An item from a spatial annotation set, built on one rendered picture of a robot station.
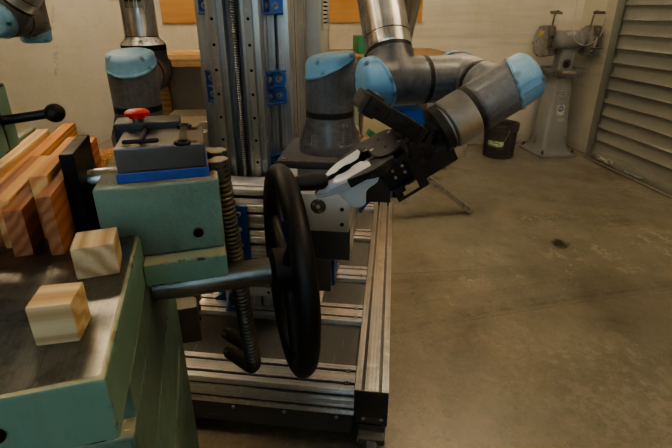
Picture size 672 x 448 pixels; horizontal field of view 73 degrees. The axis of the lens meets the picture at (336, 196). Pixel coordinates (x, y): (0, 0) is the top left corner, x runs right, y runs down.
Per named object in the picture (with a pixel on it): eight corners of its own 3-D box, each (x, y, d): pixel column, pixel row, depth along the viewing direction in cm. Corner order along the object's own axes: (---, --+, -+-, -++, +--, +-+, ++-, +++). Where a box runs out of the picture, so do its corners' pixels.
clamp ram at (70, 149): (144, 221, 55) (131, 149, 51) (75, 229, 53) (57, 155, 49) (150, 194, 63) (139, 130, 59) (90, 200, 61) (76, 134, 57)
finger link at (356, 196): (336, 228, 66) (390, 195, 66) (316, 198, 63) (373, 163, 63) (330, 218, 69) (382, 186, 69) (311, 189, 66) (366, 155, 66)
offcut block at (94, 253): (82, 261, 47) (75, 232, 46) (122, 254, 48) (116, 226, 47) (77, 280, 44) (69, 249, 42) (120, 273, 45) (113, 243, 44)
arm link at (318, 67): (300, 105, 114) (299, 49, 109) (351, 103, 118) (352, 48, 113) (311, 115, 104) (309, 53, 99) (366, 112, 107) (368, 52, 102)
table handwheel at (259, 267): (296, 331, 79) (343, 416, 51) (175, 354, 73) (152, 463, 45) (279, 164, 77) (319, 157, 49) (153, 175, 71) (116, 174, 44)
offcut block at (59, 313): (35, 346, 35) (23, 308, 34) (51, 321, 38) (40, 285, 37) (80, 341, 36) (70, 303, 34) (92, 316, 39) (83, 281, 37)
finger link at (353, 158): (330, 217, 69) (382, 185, 69) (311, 188, 66) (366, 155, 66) (325, 207, 71) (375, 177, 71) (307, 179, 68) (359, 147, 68)
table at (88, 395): (247, 413, 37) (242, 354, 34) (-241, 525, 29) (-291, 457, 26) (215, 173, 90) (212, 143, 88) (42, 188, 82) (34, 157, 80)
